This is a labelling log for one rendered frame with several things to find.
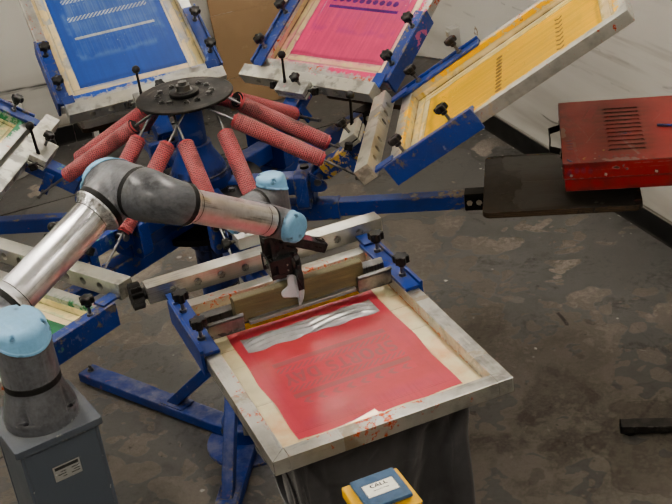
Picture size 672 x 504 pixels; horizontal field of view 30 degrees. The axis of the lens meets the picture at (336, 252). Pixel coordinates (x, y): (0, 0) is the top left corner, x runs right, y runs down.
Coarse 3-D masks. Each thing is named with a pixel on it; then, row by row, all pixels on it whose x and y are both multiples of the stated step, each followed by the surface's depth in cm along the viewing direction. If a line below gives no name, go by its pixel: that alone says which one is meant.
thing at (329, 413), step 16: (288, 320) 324; (240, 336) 320; (304, 336) 316; (240, 352) 313; (256, 352) 312; (272, 352) 311; (288, 352) 310; (304, 352) 309; (256, 368) 306; (272, 368) 305; (272, 384) 299; (272, 400) 293; (288, 400) 292; (320, 400) 290; (336, 400) 290; (352, 400) 289; (368, 400) 288; (288, 416) 286; (304, 416) 285; (320, 416) 285; (336, 416) 284; (352, 416) 283; (304, 432) 280; (320, 432) 279
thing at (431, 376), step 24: (312, 312) 326; (384, 312) 322; (336, 336) 314; (408, 336) 310; (432, 360) 299; (384, 384) 293; (408, 384) 292; (432, 384) 290; (456, 384) 289; (384, 408) 284
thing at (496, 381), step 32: (352, 256) 343; (256, 288) 336; (448, 320) 308; (480, 352) 293; (224, 384) 295; (480, 384) 282; (512, 384) 284; (256, 416) 282; (384, 416) 276; (416, 416) 276; (288, 448) 270; (320, 448) 269; (352, 448) 273
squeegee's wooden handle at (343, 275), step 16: (320, 272) 323; (336, 272) 324; (352, 272) 326; (272, 288) 319; (320, 288) 324; (336, 288) 326; (240, 304) 316; (256, 304) 318; (272, 304) 320; (288, 304) 322
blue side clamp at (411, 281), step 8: (368, 248) 344; (384, 248) 341; (376, 256) 339; (384, 256) 338; (384, 264) 334; (392, 264) 334; (392, 272) 330; (408, 272) 328; (400, 280) 326; (408, 280) 325; (416, 280) 324; (408, 288) 322; (416, 288) 323
